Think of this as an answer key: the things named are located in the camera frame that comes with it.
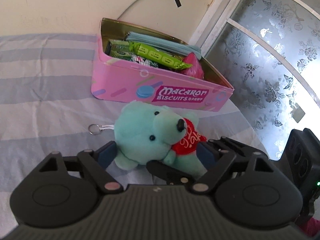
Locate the floral small coin pouch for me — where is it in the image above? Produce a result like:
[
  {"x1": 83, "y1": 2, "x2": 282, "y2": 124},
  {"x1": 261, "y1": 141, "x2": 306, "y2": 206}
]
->
[{"x1": 131, "y1": 54, "x2": 158, "y2": 68}]

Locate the person's right hand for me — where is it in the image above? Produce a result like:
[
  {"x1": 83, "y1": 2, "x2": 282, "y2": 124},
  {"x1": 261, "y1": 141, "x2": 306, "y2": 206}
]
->
[{"x1": 295, "y1": 217, "x2": 320, "y2": 237}]

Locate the teal plush teddy bear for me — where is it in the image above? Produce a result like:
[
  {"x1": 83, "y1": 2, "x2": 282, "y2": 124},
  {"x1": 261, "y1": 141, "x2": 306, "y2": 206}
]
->
[{"x1": 88, "y1": 100, "x2": 207, "y2": 181}]

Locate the magenta zip wallet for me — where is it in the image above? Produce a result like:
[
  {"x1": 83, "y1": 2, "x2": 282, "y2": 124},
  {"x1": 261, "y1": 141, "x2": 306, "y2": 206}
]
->
[{"x1": 180, "y1": 53, "x2": 204, "y2": 80}]

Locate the pink macaron biscuit tin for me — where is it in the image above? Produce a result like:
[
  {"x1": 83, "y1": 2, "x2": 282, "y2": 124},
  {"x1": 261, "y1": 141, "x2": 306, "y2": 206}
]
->
[{"x1": 91, "y1": 18, "x2": 234, "y2": 112}]

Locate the striped blue bed sheet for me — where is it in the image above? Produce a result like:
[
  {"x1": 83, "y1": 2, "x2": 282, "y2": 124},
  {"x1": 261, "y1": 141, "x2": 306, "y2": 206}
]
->
[{"x1": 0, "y1": 32, "x2": 271, "y2": 233}]

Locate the light teal fabric pouch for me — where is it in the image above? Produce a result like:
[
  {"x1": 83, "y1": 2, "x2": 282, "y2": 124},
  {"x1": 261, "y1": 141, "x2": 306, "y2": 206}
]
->
[{"x1": 125, "y1": 31, "x2": 202, "y2": 60}]

